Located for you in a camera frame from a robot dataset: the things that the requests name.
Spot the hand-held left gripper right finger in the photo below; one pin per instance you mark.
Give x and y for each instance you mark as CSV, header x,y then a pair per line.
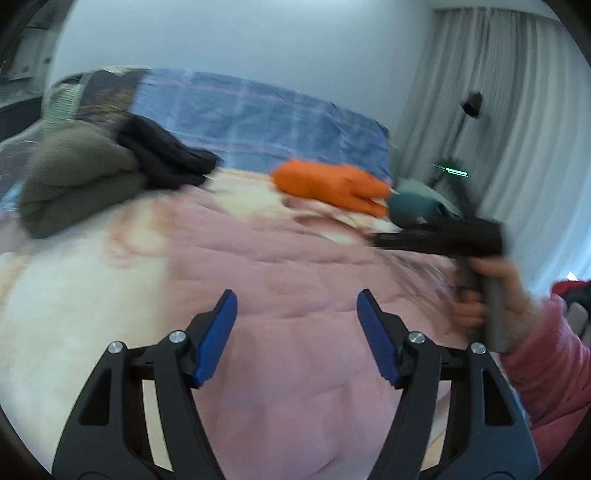
x,y
376,341

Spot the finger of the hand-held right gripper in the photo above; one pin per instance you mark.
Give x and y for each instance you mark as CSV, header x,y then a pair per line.
x,y
401,241

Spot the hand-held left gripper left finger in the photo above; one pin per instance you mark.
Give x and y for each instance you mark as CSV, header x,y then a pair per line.
x,y
217,337

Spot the pink quilted jacket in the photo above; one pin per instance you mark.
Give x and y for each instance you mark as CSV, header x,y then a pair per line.
x,y
300,286

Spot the person's right forearm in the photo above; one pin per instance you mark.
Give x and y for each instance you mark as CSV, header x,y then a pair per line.
x,y
554,369

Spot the person's right hand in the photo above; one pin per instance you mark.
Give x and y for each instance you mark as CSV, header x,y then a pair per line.
x,y
519,300

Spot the teal garment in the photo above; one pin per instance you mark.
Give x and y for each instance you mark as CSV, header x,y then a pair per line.
x,y
413,210

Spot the black tripod with green light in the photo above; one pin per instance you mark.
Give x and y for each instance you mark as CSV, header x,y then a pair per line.
x,y
455,182

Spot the sage green pillow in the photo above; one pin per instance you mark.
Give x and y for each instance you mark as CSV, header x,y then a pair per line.
x,y
425,187

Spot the orange puffer jacket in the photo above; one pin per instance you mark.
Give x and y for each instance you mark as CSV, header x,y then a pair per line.
x,y
323,182

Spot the grey pleated curtain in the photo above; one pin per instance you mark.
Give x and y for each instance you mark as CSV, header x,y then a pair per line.
x,y
521,138

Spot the red garment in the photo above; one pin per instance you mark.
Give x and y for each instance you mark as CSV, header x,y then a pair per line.
x,y
572,290

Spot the black floor lamp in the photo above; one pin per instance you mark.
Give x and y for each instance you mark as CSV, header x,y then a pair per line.
x,y
472,104

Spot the cream bed blanket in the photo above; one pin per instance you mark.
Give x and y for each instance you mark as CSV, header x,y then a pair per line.
x,y
69,300

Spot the blue plaid quilt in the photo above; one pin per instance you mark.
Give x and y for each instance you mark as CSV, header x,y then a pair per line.
x,y
258,115

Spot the black garment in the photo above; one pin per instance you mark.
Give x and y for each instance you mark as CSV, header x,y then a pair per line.
x,y
161,152

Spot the grey-brown fleece garment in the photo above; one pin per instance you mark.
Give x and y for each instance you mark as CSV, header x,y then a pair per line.
x,y
78,180

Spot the dark floral quilt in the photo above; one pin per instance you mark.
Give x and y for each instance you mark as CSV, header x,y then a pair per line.
x,y
104,99

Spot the green striped pillow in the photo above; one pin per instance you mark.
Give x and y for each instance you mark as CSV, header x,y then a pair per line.
x,y
64,101

